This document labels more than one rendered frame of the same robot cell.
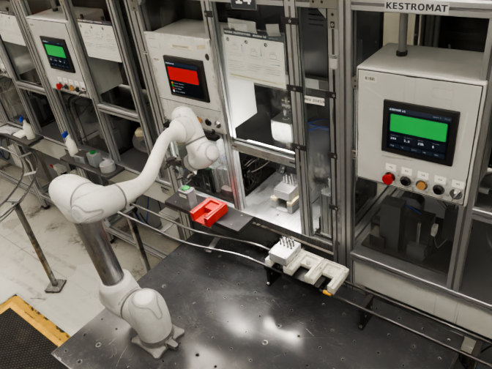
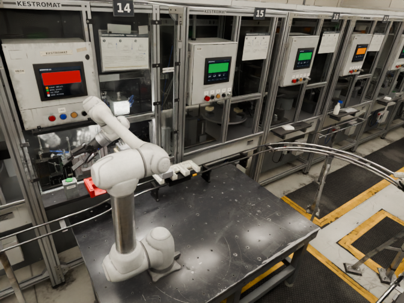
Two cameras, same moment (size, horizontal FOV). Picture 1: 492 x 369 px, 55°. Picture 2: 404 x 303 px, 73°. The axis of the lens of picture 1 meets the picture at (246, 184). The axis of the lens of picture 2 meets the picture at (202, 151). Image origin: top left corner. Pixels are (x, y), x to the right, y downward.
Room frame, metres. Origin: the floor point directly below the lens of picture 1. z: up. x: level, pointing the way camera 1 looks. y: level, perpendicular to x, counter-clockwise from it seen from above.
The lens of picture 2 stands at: (1.07, 1.53, 2.09)
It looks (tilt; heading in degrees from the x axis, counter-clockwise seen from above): 30 degrees down; 280
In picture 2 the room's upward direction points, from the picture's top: 4 degrees clockwise
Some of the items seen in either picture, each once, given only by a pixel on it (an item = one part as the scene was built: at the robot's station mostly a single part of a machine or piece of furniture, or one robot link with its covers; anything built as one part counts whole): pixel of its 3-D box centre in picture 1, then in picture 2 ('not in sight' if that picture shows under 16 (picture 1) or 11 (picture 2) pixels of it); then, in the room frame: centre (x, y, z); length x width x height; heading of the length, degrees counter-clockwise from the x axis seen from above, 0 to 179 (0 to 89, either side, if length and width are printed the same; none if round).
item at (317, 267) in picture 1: (306, 270); (176, 174); (1.58, -0.22, 0.84); 0.36 x 0.14 x 0.10; 47
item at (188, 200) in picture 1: (188, 196); (70, 187); (2.13, 0.32, 0.97); 0.08 x 0.08 x 0.12; 47
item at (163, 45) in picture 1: (200, 74); (54, 81); (2.25, 0.14, 1.60); 0.42 x 0.29 x 0.46; 47
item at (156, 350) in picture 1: (159, 335); (163, 260); (1.44, 0.49, 0.71); 0.22 x 0.18 x 0.06; 47
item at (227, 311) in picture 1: (248, 348); (195, 223); (1.34, 0.09, 0.66); 1.50 x 1.06 x 0.04; 47
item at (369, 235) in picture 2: not in sight; (386, 240); (-0.52, -0.89, 0.01); 1.00 x 0.55 x 0.01; 47
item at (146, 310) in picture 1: (148, 312); (159, 246); (1.46, 0.51, 0.85); 0.18 x 0.16 x 0.22; 47
